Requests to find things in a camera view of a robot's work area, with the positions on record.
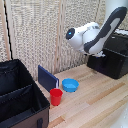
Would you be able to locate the black fabric storage box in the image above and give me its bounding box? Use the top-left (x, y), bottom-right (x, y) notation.
top-left (0, 59), bottom-right (51, 128)

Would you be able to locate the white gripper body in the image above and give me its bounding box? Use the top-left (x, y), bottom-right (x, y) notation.
top-left (93, 49), bottom-right (107, 59)

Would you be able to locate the red plastic cup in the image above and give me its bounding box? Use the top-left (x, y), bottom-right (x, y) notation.
top-left (49, 87), bottom-right (64, 107)

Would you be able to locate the dark blue flat board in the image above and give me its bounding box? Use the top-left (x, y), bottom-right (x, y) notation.
top-left (37, 64), bottom-right (60, 93)

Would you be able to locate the woven rattan folding screen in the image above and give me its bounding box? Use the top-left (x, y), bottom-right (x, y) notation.
top-left (0, 0), bottom-right (128, 81)

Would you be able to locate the blue plastic bowl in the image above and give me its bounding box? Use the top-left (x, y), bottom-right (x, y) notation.
top-left (61, 78), bottom-right (80, 93)

